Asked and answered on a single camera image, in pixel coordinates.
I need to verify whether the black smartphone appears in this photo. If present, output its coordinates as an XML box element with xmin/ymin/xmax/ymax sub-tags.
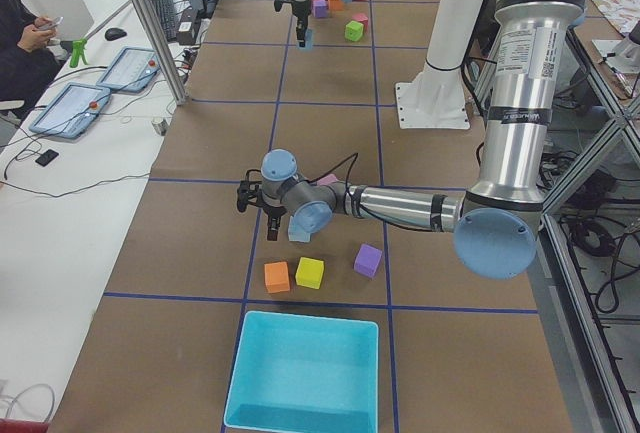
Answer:
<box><xmin>35</xmin><ymin>149</ymin><xmax>59</xmax><ymax>167</ymax></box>

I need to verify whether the light purple foam block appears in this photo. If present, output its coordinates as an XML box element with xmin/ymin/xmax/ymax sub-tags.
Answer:
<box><xmin>316</xmin><ymin>173</ymin><xmax>339</xmax><ymax>186</ymax></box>

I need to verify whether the yellow foam block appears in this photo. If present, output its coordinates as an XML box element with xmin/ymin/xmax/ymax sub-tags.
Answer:
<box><xmin>295</xmin><ymin>257</ymin><xmax>324</xmax><ymax>289</ymax></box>

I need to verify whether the aluminium frame post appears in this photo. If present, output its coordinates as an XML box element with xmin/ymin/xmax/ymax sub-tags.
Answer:
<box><xmin>132</xmin><ymin>0</ymin><xmax>187</xmax><ymax>106</ymax></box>

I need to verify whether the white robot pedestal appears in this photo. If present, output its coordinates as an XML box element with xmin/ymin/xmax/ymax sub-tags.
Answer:
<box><xmin>395</xmin><ymin>0</ymin><xmax>483</xmax><ymax>130</ymax></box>

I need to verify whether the far purple foam block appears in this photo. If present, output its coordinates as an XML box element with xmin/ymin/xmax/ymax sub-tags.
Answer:
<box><xmin>353</xmin><ymin>243</ymin><xmax>383</xmax><ymax>279</ymax></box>

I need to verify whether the far orange foam block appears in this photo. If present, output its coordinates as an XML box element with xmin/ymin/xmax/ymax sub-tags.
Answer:
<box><xmin>264</xmin><ymin>261</ymin><xmax>291</xmax><ymax>294</ymax></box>

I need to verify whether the light blue foam block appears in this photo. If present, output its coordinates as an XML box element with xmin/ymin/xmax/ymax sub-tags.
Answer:
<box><xmin>298</xmin><ymin>29</ymin><xmax>314</xmax><ymax>51</ymax></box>

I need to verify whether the seated person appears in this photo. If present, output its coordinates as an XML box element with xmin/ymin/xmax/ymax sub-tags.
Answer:
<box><xmin>1</xmin><ymin>0</ymin><xmax>61</xmax><ymax>119</ymax></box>

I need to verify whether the green clamp tool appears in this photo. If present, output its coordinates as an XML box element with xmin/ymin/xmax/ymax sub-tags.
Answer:
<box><xmin>69</xmin><ymin>38</ymin><xmax>88</xmax><ymax>68</ymax></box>

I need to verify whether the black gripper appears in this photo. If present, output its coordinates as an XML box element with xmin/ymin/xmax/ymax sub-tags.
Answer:
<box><xmin>262</xmin><ymin>192</ymin><xmax>287</xmax><ymax>241</ymax></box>
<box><xmin>292</xmin><ymin>0</ymin><xmax>308</xmax><ymax>45</ymax></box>

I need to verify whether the black keyboard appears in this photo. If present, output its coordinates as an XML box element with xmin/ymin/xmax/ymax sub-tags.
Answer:
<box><xmin>151</xmin><ymin>0</ymin><xmax>178</xmax><ymax>42</ymax></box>

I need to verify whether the dark pink foam block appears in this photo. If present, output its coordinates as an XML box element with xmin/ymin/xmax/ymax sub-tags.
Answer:
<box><xmin>351</xmin><ymin>13</ymin><xmax>369</xmax><ymax>31</ymax></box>

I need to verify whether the teach pendant tablet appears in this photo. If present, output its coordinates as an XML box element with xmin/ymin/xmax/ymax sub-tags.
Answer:
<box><xmin>96</xmin><ymin>47</ymin><xmax>160</xmax><ymax>93</ymax></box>
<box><xmin>29</xmin><ymin>83</ymin><xmax>111</xmax><ymax>140</ymax></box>

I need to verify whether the green foam block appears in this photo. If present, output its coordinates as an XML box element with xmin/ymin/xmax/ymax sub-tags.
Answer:
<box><xmin>344</xmin><ymin>20</ymin><xmax>365</xmax><ymax>42</ymax></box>

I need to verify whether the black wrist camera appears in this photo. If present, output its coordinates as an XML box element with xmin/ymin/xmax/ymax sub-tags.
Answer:
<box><xmin>273</xmin><ymin>0</ymin><xmax>292</xmax><ymax>12</ymax></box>
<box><xmin>236</xmin><ymin>179</ymin><xmax>262</xmax><ymax>213</ymax></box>

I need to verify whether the black computer mouse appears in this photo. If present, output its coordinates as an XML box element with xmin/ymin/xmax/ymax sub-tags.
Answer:
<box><xmin>104</xmin><ymin>27</ymin><xmax>127</xmax><ymax>41</ymax></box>

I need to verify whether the orange foam block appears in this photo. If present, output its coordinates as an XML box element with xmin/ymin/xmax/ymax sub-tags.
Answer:
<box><xmin>327</xmin><ymin>0</ymin><xmax>345</xmax><ymax>12</ymax></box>
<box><xmin>264</xmin><ymin>261</ymin><xmax>291</xmax><ymax>294</ymax></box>

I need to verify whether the teal plastic tray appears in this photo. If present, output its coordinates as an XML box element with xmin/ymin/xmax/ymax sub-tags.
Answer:
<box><xmin>224</xmin><ymin>311</ymin><xmax>379</xmax><ymax>432</ymax></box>

